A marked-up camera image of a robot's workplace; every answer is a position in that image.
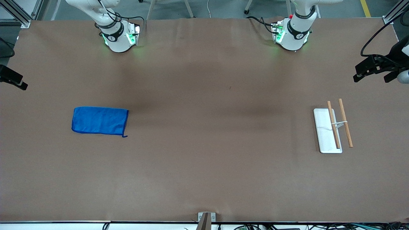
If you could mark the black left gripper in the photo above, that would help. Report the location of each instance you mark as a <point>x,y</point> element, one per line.
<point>389,62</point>

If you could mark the blue microfibre towel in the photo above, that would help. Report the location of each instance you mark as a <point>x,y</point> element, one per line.
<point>99,120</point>

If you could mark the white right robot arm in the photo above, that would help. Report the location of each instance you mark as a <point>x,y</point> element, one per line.
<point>116,38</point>

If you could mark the black rounded object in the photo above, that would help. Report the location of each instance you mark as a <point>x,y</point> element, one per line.
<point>5,48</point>

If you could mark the wooden rack rod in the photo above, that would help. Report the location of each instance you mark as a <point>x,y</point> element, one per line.
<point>345,123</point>
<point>333,124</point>

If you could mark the white metal furniture leg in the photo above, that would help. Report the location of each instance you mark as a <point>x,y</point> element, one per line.
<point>189,9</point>

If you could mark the aluminium frame post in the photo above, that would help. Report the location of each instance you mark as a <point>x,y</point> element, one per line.
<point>396,11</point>
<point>17,12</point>

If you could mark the white rack support bracket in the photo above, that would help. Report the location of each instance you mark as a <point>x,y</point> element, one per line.
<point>339,124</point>

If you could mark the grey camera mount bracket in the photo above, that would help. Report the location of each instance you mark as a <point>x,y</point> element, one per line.
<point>206,220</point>

